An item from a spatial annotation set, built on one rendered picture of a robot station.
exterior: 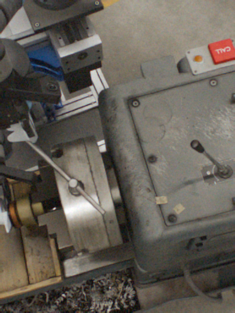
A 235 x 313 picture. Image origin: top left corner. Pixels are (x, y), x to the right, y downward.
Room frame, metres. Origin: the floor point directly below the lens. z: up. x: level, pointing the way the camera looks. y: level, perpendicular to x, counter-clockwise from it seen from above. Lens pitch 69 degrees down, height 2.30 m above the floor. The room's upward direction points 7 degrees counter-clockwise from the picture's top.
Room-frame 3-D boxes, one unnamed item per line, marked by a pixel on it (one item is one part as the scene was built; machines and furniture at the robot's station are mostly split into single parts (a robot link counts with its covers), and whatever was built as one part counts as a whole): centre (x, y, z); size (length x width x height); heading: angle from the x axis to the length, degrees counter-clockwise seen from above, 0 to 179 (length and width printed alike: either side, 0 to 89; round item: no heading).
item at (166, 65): (0.65, -0.14, 1.24); 0.09 x 0.08 x 0.03; 98
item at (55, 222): (0.29, 0.17, 1.09); 0.12 x 0.11 x 0.05; 8
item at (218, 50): (0.68, -0.31, 1.26); 0.06 x 0.06 x 0.02; 8
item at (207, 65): (0.67, -0.29, 1.23); 0.13 x 0.08 x 0.05; 98
